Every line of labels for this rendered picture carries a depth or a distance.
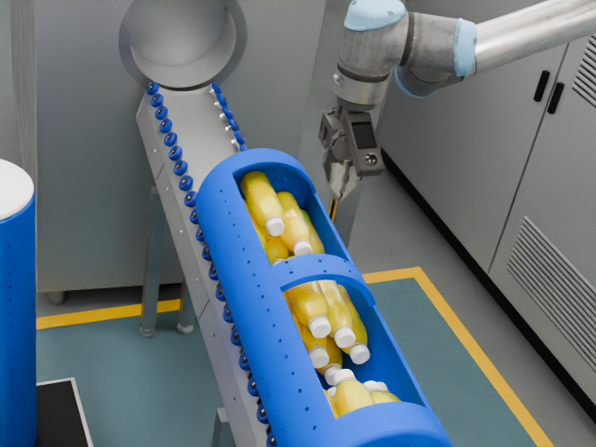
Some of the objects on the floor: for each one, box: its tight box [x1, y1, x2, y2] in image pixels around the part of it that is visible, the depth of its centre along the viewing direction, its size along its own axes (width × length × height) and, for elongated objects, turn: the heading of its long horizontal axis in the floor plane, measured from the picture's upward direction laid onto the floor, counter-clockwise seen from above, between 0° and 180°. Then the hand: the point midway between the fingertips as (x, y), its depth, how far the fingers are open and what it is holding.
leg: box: [177, 274, 195, 333], centre depth 326 cm, size 6×6×63 cm
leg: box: [139, 186, 166, 337], centre depth 322 cm, size 6×6×63 cm
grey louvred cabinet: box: [377, 0, 596, 425], centre depth 358 cm, size 54×215×145 cm, turn 10°
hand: (340, 197), depth 170 cm, fingers closed
